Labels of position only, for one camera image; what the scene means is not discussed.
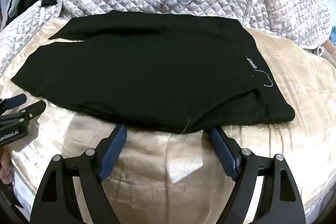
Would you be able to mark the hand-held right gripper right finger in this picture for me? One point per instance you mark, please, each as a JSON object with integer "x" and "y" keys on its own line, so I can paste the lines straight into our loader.
{"x": 223, "y": 150}

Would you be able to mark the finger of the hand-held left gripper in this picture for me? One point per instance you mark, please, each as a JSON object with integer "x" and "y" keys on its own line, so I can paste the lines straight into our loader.
{"x": 15, "y": 101}
{"x": 34, "y": 108}

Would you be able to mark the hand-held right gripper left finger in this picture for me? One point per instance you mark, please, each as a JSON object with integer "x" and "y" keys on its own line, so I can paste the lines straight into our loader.
{"x": 113, "y": 150}

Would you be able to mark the black pants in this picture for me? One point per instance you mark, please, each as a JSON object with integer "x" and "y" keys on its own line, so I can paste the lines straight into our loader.
{"x": 144, "y": 69}

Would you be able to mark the person's left hand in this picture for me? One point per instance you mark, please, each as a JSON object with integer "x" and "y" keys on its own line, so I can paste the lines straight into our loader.
{"x": 4, "y": 166}

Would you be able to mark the beige satin blanket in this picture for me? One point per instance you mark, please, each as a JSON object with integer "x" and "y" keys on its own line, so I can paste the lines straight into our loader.
{"x": 162, "y": 161}

